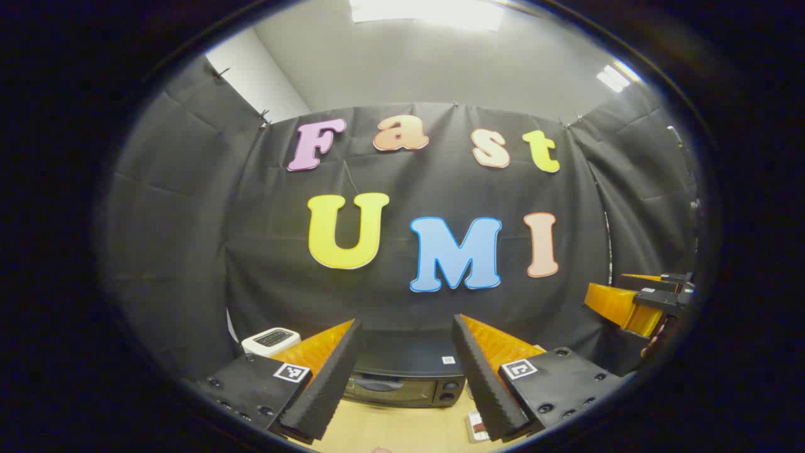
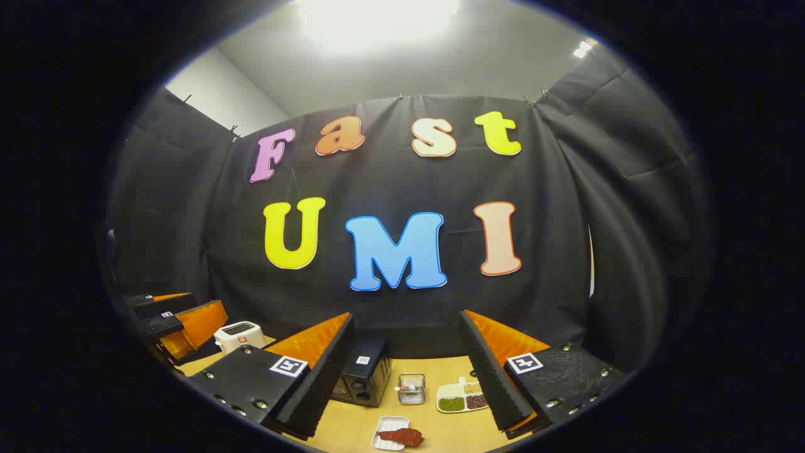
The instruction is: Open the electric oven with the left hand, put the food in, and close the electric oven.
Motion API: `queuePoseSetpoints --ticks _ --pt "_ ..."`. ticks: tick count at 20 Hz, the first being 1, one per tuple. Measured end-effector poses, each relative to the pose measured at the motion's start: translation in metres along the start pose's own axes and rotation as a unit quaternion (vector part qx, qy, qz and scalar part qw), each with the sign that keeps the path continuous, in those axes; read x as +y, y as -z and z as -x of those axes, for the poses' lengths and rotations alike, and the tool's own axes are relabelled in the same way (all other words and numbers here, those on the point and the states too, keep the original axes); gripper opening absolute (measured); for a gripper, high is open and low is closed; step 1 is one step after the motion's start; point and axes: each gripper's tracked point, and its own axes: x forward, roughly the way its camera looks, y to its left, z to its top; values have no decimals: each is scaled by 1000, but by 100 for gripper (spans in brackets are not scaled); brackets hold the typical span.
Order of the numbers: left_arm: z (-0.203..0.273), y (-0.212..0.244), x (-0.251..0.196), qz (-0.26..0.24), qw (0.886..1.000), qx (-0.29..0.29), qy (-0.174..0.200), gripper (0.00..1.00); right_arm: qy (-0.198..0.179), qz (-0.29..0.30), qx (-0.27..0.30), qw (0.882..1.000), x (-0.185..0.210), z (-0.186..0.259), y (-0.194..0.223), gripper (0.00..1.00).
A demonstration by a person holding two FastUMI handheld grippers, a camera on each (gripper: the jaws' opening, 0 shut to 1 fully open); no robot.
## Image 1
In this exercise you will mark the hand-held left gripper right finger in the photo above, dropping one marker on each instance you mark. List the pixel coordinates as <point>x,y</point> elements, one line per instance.
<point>487,390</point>

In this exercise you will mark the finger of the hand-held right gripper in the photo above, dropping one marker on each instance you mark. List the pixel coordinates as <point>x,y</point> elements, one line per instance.
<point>619,308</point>
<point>654,279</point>

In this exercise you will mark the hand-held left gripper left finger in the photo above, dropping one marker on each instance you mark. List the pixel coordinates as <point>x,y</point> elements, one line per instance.
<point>327,390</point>

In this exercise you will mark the black electric oven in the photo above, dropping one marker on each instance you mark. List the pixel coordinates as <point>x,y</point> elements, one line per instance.
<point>402,362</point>

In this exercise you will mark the small printed card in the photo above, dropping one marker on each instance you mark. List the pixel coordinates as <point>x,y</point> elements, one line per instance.
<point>478,426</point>

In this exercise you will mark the small ceiling light panel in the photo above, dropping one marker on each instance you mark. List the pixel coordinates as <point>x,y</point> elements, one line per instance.
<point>615,77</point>

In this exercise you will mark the black backdrop cloth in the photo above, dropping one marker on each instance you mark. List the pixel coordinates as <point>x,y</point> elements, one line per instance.
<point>409,189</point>

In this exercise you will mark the large ceiling light panel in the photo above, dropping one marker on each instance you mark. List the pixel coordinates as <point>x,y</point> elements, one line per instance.
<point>427,12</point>

